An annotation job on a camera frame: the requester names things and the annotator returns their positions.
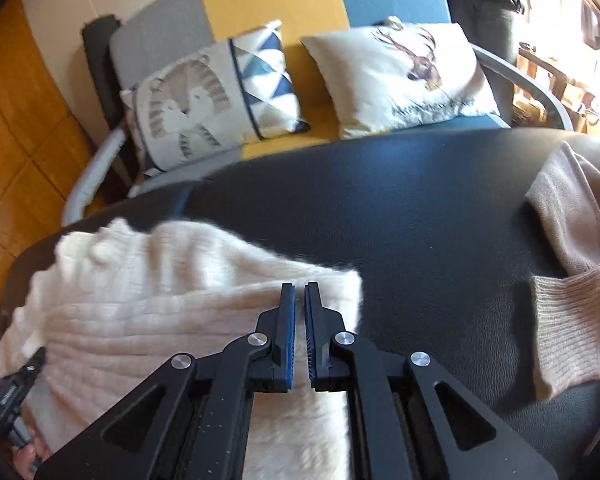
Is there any wooden rack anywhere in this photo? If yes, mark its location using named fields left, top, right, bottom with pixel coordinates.
left=512, top=42, right=600, bottom=136

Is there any person's left hand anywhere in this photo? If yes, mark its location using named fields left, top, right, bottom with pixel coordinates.
left=12, top=447, right=46, bottom=476

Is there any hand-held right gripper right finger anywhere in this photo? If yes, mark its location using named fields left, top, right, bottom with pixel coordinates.
left=304, top=282, right=558, bottom=480

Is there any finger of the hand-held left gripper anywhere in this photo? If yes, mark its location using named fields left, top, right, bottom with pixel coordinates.
left=22, top=347, right=48, bottom=386

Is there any deer print cushion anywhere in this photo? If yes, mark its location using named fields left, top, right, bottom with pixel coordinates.
left=300, top=16, right=501, bottom=140

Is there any white knit sweater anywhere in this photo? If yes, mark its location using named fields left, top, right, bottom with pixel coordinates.
left=0, top=217, right=363, bottom=480

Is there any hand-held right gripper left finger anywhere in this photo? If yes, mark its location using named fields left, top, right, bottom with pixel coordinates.
left=35, top=282, right=297, bottom=480

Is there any pink knit sweater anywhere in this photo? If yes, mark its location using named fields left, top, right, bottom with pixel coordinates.
left=525, top=141, right=600, bottom=403

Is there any animal print cushion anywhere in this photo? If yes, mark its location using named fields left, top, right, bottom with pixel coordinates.
left=120, top=19, right=312, bottom=172

